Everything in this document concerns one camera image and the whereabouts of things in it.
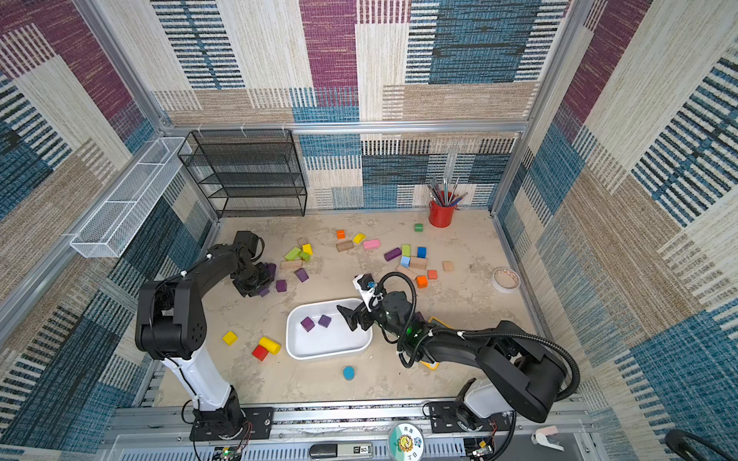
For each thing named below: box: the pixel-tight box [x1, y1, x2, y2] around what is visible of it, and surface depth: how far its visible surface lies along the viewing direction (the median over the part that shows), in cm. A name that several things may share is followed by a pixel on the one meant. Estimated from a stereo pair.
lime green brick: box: [284, 246, 302, 262], surface depth 110 cm
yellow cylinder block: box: [258, 336, 282, 356], surface depth 86 cm
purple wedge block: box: [294, 266, 310, 284], surface depth 104 cm
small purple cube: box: [299, 315, 316, 333], surface depth 91 cm
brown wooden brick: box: [336, 240, 355, 253], surface depth 110 cm
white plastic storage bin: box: [286, 298, 374, 361], surface depth 91 cm
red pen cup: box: [428, 200, 456, 228], surface depth 116 cm
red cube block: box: [251, 344, 270, 362], surface depth 86 cm
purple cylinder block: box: [383, 246, 403, 262], surface depth 109 cm
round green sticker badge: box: [388, 422, 425, 461], surface depth 65 cm
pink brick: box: [363, 239, 382, 249], surface depth 112 cm
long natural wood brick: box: [280, 259, 303, 270], surface depth 107 cm
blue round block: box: [343, 365, 355, 381], surface depth 83 cm
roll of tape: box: [491, 266, 521, 295], surface depth 101 cm
